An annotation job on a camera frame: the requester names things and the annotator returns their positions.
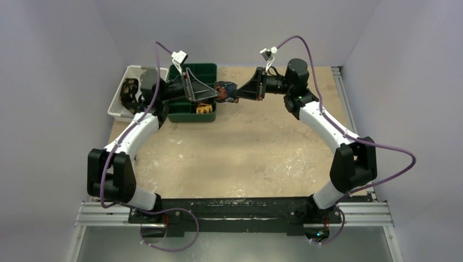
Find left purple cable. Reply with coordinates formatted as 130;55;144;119
99;40;200;253

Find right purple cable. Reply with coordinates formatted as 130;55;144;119
276;35;417;246

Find white plastic basket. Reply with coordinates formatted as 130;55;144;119
108;65;156;122

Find black gold patterned tie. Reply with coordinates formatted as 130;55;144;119
119;78;144;115

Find purple cable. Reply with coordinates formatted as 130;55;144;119
276;35;417;246
99;40;200;253

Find green compartment tray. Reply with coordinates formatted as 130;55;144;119
168;63;217;123

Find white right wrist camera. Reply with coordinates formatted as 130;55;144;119
259;46;278;73

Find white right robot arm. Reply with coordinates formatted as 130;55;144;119
234;58;377;222

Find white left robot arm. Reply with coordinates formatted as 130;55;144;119
87;63;217;223

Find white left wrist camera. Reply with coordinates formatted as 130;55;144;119
171;50;188;75

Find aluminium frame rail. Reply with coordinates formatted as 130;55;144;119
87;58;378;234

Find navy floral tie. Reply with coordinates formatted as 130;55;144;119
214;81;239;103

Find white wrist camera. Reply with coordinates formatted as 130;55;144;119
259;46;278;73
171;50;188;75

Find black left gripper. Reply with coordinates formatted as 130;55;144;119
158;69;218;103

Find rolled yellow tie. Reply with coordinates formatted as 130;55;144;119
196;103;213;114

